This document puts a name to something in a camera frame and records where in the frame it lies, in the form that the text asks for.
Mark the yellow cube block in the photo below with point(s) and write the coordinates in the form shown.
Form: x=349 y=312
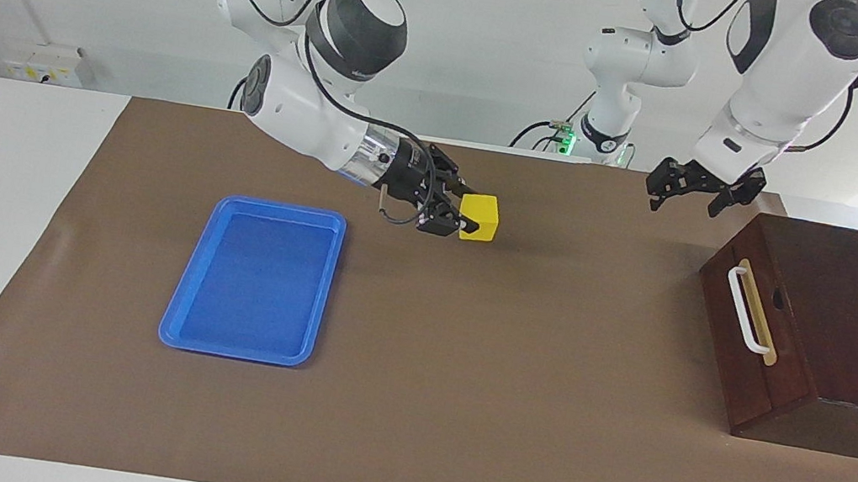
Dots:
x=483 y=217

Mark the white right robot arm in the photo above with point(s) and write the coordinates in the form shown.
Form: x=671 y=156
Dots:
x=304 y=112

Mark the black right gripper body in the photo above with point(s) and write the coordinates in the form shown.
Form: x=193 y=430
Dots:
x=413 y=175

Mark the green lit base connector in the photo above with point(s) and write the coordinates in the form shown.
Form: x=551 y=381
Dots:
x=567 y=141

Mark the brown table mat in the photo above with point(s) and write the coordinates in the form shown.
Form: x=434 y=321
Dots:
x=461 y=365

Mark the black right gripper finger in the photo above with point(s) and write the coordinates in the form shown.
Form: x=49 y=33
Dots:
x=445 y=220
x=451 y=176

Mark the white wall socket box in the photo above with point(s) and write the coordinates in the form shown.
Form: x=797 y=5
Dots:
x=42 y=68

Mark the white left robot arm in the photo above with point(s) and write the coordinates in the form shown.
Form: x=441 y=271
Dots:
x=786 y=73

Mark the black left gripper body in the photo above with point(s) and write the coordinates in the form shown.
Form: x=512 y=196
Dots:
x=706 y=180

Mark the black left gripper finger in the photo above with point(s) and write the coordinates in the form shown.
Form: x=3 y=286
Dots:
x=742 y=193
x=668 y=179

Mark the wooden drawer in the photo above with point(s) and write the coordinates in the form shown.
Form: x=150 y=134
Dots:
x=776 y=320

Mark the blue plastic tray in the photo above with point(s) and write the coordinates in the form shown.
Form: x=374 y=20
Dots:
x=253 y=283

